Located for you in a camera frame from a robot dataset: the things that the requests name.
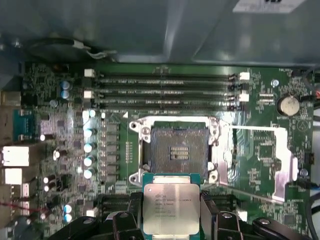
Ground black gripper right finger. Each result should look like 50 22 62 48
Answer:
199 190 305 240

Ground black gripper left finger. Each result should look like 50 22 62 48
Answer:
47 191 144 240

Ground silver CPU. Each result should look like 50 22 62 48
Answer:
141 172 201 237

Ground RAM slot white clips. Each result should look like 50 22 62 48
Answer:
84 68 251 81
84 90 251 103
84 201 249 219

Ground RAM slot black clips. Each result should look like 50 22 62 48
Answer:
99 193 240 203
96 101 241 111
96 81 241 93

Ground green motherboard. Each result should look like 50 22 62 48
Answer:
14 61 316 240

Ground silver coin battery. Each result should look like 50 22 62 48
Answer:
277 94 301 117

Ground black PC case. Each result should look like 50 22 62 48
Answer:
0 0 320 240

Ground thin red wire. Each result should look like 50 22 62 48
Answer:
0 196 39 209

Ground thin grey fan wire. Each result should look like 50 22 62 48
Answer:
72 39 118 61

